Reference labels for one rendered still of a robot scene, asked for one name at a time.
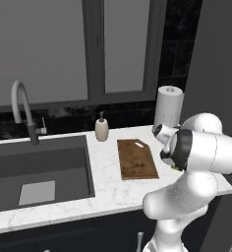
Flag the beige soap dispenser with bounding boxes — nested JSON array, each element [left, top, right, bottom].
[[94, 110, 110, 143]]

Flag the dark tall cabinet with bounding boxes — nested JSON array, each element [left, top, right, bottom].
[[181, 0, 232, 252]]

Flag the grey framed window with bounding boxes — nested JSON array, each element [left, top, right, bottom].
[[0, 0, 168, 114]]

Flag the green sponge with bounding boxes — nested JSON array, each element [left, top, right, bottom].
[[170, 163, 185, 172]]

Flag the dark base cabinets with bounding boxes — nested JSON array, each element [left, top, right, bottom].
[[0, 196, 220, 252]]

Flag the silver cabinet handle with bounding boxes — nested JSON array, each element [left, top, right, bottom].
[[136, 231, 145, 252]]

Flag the white paper towel roll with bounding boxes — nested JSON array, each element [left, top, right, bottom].
[[152, 85, 185, 133]]

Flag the brown wooden cutting board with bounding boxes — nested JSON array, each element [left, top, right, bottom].
[[116, 138, 160, 181]]

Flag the dark grey sink basin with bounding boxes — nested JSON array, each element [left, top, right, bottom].
[[0, 134, 96, 215]]

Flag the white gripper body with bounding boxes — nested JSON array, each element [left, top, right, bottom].
[[159, 147, 175, 166]]

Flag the grey curved sink tap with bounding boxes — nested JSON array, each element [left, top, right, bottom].
[[11, 80, 48, 146]]

